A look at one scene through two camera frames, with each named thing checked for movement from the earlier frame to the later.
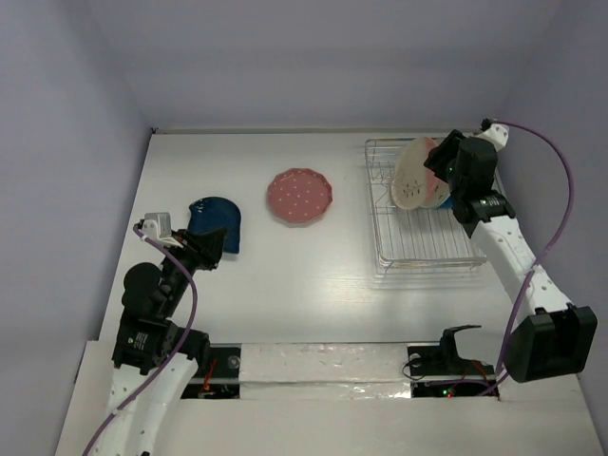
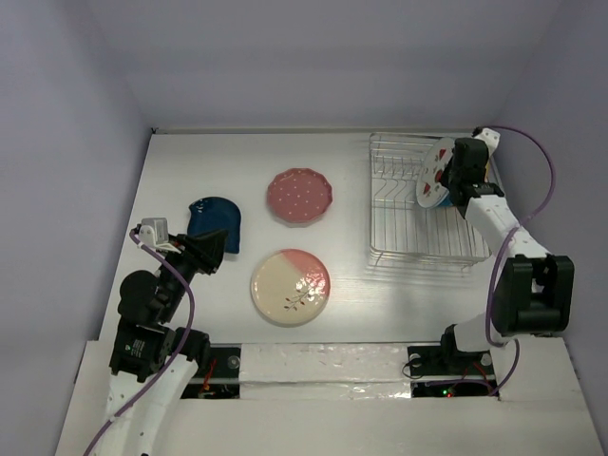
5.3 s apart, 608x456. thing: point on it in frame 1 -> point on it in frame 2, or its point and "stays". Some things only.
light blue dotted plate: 447,203 stays
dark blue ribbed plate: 218,212 stays
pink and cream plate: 413,184 -> 291,287
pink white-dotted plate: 299,196 stays
